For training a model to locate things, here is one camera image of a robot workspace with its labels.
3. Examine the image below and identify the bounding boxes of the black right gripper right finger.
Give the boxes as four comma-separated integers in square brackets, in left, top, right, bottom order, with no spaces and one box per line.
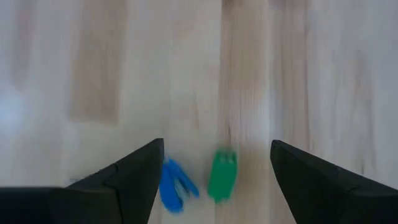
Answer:
[269,139,398,224]

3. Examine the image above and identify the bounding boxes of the green mini stapler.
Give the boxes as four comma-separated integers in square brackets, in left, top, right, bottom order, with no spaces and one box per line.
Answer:
[206,147,239,205]

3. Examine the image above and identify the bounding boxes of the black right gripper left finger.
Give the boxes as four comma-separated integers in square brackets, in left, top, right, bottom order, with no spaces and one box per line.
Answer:
[65,138,165,224]

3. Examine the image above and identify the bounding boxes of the blue mini stapler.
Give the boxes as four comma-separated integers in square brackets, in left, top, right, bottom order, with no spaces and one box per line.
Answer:
[159,157,200,215]

